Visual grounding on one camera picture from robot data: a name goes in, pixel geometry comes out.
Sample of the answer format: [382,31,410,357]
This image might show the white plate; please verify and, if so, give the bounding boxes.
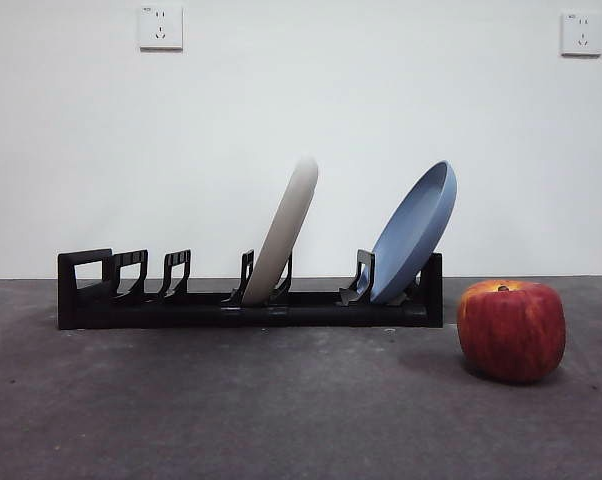
[241,155,320,306]

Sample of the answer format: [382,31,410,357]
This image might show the red apple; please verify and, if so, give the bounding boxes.
[456,279,567,385]

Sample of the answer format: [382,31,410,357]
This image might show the black plate rack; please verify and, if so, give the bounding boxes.
[57,248,444,331]

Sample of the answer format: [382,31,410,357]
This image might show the white wall socket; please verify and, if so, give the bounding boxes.
[139,5,185,51]
[560,12,602,58]

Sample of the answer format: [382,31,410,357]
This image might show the blue plate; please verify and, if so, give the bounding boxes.
[368,159,458,304]

